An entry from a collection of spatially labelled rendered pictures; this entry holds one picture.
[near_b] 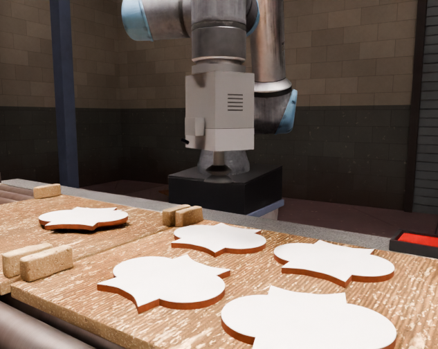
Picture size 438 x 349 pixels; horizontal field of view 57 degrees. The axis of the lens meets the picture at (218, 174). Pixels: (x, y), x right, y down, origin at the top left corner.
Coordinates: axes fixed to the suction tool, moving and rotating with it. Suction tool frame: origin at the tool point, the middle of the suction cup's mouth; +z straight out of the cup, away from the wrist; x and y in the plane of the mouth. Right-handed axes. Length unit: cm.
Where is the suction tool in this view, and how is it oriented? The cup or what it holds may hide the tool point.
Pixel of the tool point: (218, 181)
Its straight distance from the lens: 58.6
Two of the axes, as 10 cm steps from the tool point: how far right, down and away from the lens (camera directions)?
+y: 5.3, 1.2, -8.4
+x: 8.5, -0.8, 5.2
